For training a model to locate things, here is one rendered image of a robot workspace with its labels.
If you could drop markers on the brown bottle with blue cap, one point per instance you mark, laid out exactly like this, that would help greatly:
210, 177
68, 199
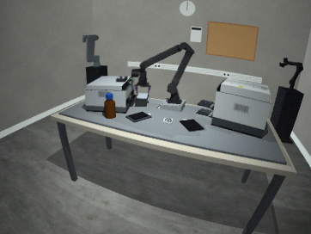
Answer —
109, 105

